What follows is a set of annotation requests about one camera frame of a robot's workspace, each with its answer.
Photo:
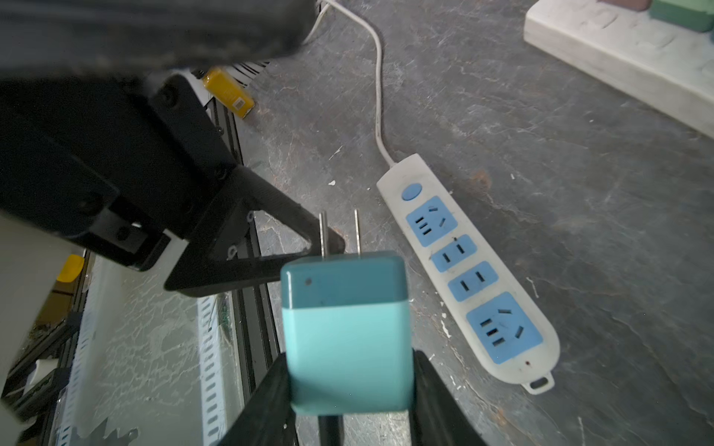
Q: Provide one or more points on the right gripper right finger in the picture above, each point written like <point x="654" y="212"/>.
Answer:
<point x="435" y="417"/>

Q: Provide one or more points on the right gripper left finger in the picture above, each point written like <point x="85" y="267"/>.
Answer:
<point x="267" y="418"/>

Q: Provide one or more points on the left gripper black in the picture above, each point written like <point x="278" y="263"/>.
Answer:
<point x="120" y="166"/>

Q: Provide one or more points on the white blue power strip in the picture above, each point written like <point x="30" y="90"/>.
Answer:
<point x="507" y="332"/>

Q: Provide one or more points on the light teal charger plug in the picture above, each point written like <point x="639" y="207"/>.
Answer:
<point x="347" y="330"/>

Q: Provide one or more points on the white multicolour power strip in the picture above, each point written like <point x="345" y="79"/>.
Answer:
<point x="663" y="65"/>

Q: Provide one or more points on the green charger plug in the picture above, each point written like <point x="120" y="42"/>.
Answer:
<point x="694" y="15"/>

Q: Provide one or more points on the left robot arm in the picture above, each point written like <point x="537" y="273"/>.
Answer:
<point x="145" y="40"/>

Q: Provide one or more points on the yellow bottle black cap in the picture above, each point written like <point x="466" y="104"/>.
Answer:
<point x="228" y="91"/>

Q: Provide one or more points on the white slotted cable duct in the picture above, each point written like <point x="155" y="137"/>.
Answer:
<point x="213" y="406"/>

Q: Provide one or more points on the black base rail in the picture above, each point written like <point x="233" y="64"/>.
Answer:
<point x="253" y="324"/>

